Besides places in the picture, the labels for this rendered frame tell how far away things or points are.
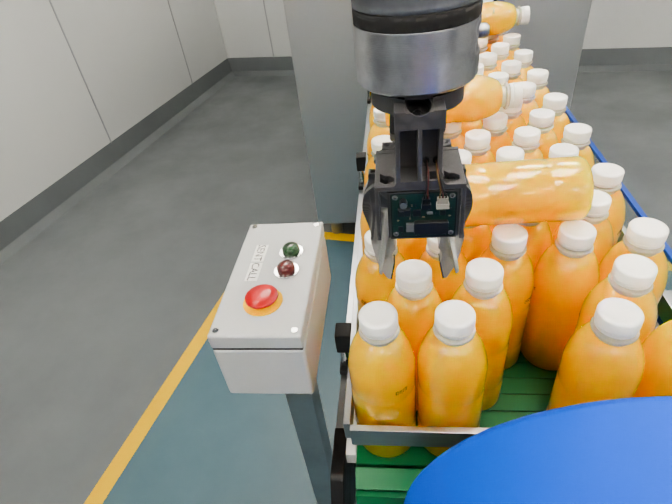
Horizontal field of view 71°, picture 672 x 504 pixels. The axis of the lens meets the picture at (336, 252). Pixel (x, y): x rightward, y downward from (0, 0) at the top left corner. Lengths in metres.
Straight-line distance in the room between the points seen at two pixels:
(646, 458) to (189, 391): 1.77
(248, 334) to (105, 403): 1.59
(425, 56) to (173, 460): 1.62
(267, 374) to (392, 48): 0.36
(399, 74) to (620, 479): 0.26
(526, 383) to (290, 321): 0.35
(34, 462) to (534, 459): 1.89
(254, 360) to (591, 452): 0.35
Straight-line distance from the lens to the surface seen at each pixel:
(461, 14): 0.35
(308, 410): 0.74
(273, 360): 0.52
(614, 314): 0.51
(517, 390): 0.70
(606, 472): 0.27
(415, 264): 0.53
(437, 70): 0.35
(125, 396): 2.05
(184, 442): 1.82
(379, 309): 0.48
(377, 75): 0.35
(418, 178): 0.37
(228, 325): 0.52
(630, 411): 0.29
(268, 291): 0.52
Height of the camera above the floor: 1.46
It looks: 38 degrees down
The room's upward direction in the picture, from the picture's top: 8 degrees counter-clockwise
